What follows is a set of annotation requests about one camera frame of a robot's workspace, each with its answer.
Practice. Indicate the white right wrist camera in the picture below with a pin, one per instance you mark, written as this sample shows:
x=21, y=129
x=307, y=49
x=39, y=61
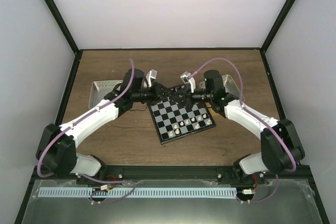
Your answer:
x=187, y=78

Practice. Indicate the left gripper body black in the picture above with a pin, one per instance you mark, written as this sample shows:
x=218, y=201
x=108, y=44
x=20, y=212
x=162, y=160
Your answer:
x=151, y=97

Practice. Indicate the pink metal tin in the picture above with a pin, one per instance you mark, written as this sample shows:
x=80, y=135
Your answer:
x=99, y=89

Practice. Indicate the black frame post right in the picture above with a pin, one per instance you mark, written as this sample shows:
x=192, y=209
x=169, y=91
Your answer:
x=286, y=8

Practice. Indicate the light blue slotted cable duct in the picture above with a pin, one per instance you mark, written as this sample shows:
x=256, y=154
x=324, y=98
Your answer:
x=72, y=192

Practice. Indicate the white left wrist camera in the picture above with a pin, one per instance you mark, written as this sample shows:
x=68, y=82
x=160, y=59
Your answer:
x=150, y=78

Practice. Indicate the black frame post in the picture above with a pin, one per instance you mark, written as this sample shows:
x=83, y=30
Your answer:
x=286, y=8
x=62, y=25

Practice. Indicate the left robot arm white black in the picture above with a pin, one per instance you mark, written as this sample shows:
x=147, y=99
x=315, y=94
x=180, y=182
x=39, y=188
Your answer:
x=57, y=152

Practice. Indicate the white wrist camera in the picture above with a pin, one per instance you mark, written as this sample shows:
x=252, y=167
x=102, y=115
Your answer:
x=187, y=78
x=150, y=78

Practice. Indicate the black frame post left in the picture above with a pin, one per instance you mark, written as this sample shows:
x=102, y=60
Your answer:
x=62, y=25

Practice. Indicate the black frame back rail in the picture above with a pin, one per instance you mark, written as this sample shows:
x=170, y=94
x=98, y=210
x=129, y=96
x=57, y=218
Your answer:
x=174, y=49

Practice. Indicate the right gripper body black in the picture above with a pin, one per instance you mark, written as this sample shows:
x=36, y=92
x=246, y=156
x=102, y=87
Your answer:
x=208, y=96

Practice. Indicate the black white chess board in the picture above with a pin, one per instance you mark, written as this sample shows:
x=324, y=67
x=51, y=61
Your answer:
x=168, y=115

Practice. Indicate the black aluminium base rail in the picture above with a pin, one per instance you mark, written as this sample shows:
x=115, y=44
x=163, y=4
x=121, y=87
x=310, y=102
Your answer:
x=222, y=174

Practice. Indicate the orange metal tin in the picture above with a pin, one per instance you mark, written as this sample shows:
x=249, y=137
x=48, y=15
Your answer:
x=219, y=89

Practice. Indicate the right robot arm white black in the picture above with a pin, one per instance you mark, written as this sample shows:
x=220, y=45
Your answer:
x=281, y=148

